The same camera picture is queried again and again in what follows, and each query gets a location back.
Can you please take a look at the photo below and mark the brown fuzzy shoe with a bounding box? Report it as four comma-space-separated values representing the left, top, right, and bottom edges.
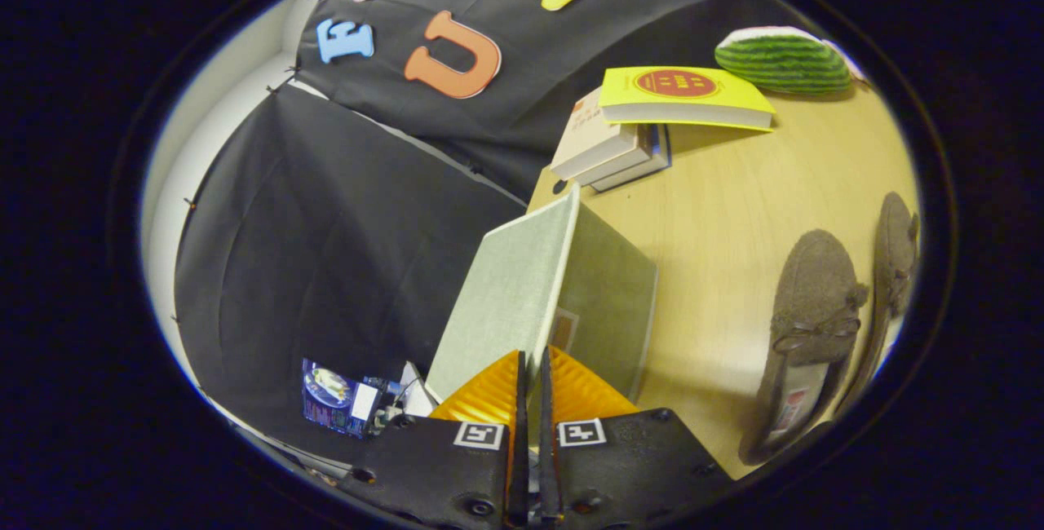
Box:
738, 228, 870, 467
836, 192, 922, 417

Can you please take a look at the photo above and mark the white flat panel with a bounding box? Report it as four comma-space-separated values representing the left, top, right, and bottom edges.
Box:
398, 360, 441, 418

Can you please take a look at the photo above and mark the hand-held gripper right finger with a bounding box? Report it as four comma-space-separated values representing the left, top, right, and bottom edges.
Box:
537, 345, 737, 529

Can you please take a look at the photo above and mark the white thin book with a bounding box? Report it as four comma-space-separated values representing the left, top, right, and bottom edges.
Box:
575, 124, 658, 187

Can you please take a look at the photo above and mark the yellow cover book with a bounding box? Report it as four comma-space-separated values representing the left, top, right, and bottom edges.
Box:
598, 65, 777, 134

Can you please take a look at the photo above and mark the beige cover book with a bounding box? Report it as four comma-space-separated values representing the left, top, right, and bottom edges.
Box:
549, 87, 645, 183

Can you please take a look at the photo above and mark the blue cover book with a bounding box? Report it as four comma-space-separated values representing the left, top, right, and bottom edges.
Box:
591, 124, 673, 193

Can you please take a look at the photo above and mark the pink and green plush toy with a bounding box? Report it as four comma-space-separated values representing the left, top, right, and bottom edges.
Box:
822, 38, 867, 84

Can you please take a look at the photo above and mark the watermelon slice plush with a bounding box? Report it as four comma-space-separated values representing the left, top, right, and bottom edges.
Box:
715, 25, 854, 96

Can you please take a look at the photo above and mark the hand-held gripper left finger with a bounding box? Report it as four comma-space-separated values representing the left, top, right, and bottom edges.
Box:
337, 349, 531, 529

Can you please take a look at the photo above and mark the grey-green fabric storage box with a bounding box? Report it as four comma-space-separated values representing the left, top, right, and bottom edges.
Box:
424, 182, 660, 404

